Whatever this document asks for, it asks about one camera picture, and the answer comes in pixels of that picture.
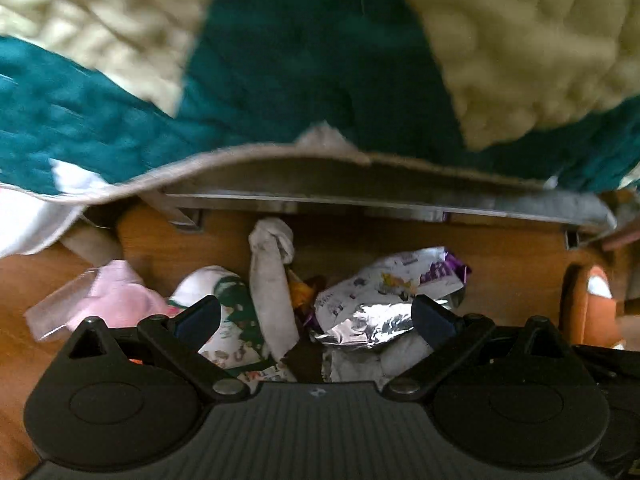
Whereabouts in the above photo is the grey twisted sock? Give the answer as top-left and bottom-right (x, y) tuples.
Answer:
(248, 217), (301, 361)

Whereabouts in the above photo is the pink cloth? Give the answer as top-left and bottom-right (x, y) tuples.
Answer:
(24, 259), (173, 343)

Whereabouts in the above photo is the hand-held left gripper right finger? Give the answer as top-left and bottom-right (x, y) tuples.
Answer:
(381, 295), (574, 402)

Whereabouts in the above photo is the teal and cream quilted blanket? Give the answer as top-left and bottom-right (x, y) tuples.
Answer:
(0, 0), (640, 233)

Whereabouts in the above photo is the orange rounded object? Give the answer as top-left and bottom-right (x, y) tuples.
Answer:
(562, 262), (626, 348)

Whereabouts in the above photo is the white cloth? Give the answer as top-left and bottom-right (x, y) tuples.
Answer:
(0, 159), (118, 257)

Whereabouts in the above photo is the orange snack wrapper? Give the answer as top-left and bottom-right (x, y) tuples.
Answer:
(286, 270), (326, 328)

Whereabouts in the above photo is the silver foil snack bag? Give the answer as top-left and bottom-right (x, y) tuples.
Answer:
(307, 246), (473, 383)

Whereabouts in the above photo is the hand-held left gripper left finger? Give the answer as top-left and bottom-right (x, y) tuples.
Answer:
(64, 295), (249, 404)

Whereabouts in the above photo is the white green printed packet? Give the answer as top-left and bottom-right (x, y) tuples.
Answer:
(167, 266), (296, 383)

